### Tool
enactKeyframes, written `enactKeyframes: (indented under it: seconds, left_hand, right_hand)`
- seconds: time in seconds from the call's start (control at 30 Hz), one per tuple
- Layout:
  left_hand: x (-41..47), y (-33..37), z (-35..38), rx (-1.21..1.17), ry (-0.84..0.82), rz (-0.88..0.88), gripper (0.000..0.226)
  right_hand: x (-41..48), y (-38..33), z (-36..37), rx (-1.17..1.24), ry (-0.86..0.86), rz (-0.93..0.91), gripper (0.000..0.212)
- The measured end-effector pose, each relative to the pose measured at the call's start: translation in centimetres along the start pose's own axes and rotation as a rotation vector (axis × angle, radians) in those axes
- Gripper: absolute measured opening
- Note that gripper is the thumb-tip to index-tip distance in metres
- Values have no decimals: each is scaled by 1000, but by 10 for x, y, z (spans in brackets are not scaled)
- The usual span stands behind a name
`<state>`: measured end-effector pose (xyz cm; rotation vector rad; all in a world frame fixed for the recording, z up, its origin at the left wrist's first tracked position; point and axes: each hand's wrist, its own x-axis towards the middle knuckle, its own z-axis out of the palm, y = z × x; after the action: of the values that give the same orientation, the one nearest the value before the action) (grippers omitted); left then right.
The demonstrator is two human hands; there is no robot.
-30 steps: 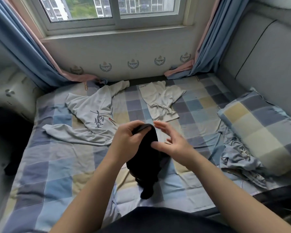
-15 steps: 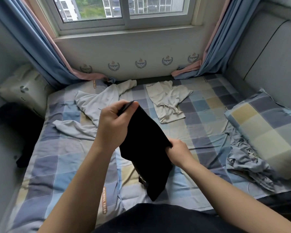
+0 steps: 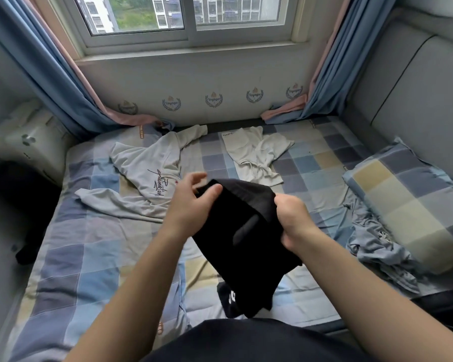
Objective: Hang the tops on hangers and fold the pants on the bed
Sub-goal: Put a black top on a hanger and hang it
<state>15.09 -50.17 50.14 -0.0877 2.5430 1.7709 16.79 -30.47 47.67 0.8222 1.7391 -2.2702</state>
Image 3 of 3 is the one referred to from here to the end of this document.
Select grey padded headboard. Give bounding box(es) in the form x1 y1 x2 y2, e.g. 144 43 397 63
342 0 453 190

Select person's left hand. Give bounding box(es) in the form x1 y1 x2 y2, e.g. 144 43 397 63
161 171 224 243

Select black garment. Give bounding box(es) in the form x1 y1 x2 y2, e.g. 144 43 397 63
190 177 304 320

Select plaid pillow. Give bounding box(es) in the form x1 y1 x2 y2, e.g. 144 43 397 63
341 138 453 277

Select person's left forearm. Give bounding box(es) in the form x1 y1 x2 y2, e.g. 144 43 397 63
64 222 193 362

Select white framed window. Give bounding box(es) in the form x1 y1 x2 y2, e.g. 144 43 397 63
51 0 320 59

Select person's dark shirt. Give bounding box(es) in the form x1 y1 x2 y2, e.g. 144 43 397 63
139 318 379 362

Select bed with plaid sheet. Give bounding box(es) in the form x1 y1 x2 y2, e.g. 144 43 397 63
4 115 453 362

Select small cream t-shirt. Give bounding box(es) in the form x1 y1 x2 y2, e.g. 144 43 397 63
220 125 296 189

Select high-rise buildings outside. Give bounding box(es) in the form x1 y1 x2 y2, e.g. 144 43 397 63
74 0 285 36

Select white t-shirt with script print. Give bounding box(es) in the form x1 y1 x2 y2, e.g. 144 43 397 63
74 123 210 224

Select person's right hand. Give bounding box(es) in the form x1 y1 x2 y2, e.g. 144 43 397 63
273 194 323 255

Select person's right forearm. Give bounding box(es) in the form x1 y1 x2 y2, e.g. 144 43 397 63
290 228 453 362

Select blue-grey garment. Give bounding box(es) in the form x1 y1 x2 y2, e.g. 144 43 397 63
345 194 421 293

